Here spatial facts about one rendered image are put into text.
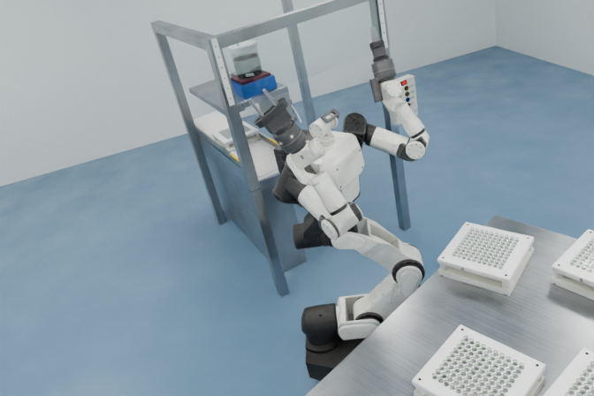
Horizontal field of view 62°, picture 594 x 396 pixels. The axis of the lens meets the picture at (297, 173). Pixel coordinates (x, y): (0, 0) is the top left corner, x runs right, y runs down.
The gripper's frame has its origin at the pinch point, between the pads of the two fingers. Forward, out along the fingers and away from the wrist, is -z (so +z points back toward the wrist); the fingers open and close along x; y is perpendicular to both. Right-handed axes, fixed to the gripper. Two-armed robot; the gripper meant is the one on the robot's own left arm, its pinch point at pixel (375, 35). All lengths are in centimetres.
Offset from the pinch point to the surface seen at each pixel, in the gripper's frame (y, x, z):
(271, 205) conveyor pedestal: 88, -82, 67
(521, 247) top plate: -31, 32, 88
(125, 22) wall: 260, -287, -138
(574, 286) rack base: -41, 44, 99
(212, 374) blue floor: 126, -25, 141
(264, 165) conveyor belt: 81, -69, 42
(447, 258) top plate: -6, 35, 86
